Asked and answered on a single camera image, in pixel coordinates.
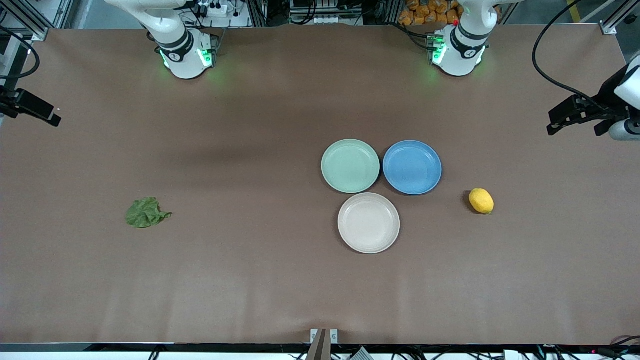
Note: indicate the aluminium frame profile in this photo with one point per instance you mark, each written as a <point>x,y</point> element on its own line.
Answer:
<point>617,20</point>
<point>42,25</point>

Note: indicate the blue round plate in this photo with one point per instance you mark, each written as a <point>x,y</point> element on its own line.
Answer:
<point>412,167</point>

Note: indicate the green lettuce leaf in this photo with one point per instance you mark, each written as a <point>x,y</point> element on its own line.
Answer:
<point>145,213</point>

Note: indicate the light green round plate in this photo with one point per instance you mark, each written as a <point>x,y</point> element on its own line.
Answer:
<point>351,166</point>

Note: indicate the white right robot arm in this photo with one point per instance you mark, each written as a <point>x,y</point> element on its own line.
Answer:
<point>182,50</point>

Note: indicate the beige round plate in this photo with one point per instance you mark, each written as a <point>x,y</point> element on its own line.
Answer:
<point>368,223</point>

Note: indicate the yellow lemon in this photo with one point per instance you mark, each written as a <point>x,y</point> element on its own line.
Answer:
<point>481,201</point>

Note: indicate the white power strip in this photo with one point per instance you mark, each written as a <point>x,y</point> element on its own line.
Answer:
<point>212,10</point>

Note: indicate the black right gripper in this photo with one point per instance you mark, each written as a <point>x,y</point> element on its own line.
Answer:
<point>11,100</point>

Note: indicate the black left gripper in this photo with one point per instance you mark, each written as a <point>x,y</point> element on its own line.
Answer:
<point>604,96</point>

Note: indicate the bag of orange items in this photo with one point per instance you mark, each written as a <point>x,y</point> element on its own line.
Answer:
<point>425,12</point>

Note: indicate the metal table edge bracket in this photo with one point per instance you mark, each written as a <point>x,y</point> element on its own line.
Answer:
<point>314,335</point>

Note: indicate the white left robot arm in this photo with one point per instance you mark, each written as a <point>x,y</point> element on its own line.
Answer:
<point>460,50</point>

